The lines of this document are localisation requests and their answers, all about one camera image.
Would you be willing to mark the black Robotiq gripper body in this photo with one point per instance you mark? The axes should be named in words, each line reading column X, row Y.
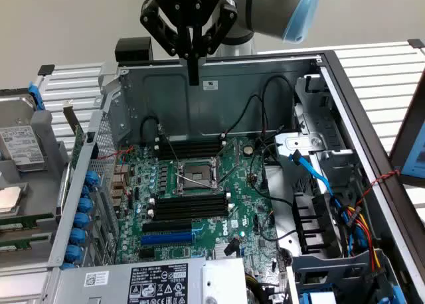
column 186, row 2

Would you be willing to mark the green RAM stick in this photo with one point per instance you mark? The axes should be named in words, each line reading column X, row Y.
column 23, row 242
column 23, row 220

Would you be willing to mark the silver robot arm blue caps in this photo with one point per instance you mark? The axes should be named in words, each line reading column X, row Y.
column 265, row 8

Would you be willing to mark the black RAM slot white latch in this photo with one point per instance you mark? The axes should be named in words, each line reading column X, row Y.
column 196, row 139
column 189, row 202
column 196, row 150
column 189, row 216

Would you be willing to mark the black plastic block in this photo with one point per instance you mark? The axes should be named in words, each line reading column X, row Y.
column 133, row 50

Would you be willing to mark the black and grey PC case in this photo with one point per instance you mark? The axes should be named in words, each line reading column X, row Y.
column 166, row 95

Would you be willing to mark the thin metal locking lever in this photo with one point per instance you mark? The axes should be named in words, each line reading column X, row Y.
column 196, row 181
column 171, row 144

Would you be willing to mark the black table end cap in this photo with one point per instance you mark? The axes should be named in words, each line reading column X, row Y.
column 415, row 43
column 46, row 69

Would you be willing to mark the round coin battery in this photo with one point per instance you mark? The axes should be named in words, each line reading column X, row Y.
column 248, row 149

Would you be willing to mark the grey metal disk bay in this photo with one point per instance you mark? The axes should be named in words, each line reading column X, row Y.
column 299, row 144

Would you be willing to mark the metal CPU socket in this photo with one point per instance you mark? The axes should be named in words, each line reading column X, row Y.
column 196, row 176

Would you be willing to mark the silver rear ports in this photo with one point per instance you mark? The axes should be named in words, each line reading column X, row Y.
column 119, row 184

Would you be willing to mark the blue card retention clip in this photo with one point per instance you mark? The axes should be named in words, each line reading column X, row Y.
column 92, row 178
column 82, row 220
column 85, row 206
column 77, row 236
column 74, row 253

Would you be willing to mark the green motherboard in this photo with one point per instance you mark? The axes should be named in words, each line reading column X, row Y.
column 245, row 191

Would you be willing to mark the grey parts rack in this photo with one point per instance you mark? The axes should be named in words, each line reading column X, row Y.
column 43, row 188

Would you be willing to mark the long black expansion slot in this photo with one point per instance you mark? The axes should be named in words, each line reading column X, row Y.
column 166, row 227

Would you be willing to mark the blue expansion slot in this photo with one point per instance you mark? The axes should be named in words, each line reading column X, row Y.
column 166, row 240

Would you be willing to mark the black fan shroud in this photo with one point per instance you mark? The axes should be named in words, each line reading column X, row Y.
column 312, row 224

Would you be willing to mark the silver chipset heatsink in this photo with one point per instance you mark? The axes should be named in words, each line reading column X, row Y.
column 225, row 250

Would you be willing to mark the short black expansion slot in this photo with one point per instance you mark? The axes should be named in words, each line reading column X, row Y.
column 146, row 254

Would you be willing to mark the silver CPU chip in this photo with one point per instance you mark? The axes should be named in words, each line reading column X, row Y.
column 10, row 197

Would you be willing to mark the grey power supply with label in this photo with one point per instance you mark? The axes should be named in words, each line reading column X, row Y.
column 116, row 284

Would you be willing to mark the graphics card with metal bracket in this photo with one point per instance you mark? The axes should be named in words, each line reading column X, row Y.
column 78, row 141

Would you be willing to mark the hard disk in blue bracket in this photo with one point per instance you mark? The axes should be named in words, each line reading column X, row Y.
column 20, row 144

